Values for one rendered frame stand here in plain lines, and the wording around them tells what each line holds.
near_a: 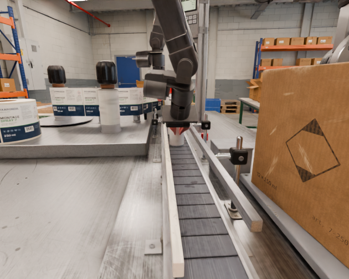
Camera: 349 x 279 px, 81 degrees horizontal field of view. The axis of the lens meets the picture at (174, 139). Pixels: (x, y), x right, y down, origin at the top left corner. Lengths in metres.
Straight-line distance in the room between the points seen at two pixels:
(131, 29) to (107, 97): 8.40
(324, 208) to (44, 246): 0.45
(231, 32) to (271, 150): 8.40
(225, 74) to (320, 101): 8.27
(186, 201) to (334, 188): 0.23
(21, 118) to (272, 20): 8.77
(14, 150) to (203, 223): 0.74
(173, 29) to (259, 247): 0.45
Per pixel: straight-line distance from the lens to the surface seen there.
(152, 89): 0.53
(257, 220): 0.23
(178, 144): 0.69
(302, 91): 0.41
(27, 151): 0.89
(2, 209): 0.59
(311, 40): 8.62
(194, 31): 1.06
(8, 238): 0.49
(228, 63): 8.64
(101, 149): 0.79
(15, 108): 0.93
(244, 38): 8.83
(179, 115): 0.57
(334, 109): 0.36
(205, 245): 0.32
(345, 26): 0.76
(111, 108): 0.91
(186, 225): 0.34
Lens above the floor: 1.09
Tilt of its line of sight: 16 degrees down
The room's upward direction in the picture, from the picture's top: straight up
